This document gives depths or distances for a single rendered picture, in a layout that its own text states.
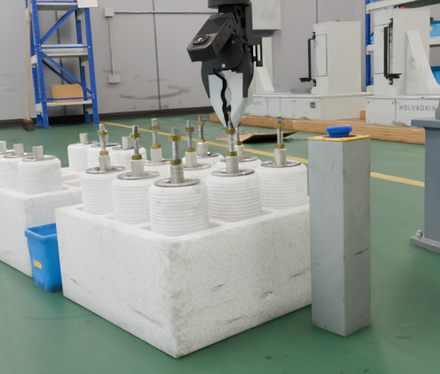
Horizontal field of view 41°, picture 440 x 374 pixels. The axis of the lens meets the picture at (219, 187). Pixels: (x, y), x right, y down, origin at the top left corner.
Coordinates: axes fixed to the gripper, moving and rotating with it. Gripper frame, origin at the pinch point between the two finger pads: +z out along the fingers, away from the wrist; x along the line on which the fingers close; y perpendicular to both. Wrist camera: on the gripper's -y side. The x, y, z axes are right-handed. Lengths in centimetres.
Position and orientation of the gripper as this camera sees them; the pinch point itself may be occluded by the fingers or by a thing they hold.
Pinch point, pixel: (228, 119)
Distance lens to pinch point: 100.8
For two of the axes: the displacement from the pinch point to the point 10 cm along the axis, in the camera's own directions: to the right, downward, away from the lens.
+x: -8.8, -0.4, 4.8
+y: 4.8, -1.8, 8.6
